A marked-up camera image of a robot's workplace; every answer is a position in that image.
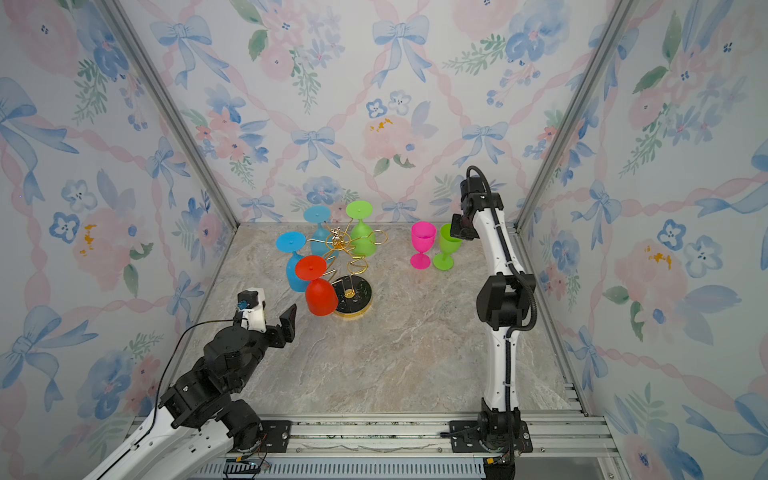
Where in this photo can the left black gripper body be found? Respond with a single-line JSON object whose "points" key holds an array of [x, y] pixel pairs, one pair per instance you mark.
{"points": [[273, 337]]}

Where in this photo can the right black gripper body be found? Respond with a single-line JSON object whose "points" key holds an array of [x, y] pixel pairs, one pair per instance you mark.
{"points": [[459, 229]]}

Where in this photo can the green wine glass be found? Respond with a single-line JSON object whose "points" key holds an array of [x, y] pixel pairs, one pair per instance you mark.
{"points": [[448, 246], [362, 236]]}

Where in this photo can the pink wine glass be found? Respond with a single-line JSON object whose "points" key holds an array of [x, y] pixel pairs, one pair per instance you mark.
{"points": [[423, 236]]}

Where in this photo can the red wine glass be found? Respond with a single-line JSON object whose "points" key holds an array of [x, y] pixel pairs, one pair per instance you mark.
{"points": [[320, 295]]}

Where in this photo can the blue wine glass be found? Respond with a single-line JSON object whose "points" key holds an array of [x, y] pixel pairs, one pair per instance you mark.
{"points": [[292, 243], [318, 215]]}

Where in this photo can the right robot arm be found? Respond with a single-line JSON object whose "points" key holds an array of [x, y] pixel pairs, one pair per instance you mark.
{"points": [[476, 195]]}

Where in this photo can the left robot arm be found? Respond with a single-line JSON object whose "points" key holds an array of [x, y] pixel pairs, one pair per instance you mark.
{"points": [[200, 416]]}

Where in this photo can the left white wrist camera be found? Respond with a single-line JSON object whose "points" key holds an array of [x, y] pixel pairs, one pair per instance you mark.
{"points": [[250, 313]]}

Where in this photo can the gold wire glass rack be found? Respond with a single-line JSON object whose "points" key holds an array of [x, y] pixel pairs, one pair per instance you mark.
{"points": [[345, 273]]}

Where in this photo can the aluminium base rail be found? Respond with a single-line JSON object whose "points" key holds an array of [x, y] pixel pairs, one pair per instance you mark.
{"points": [[566, 445]]}

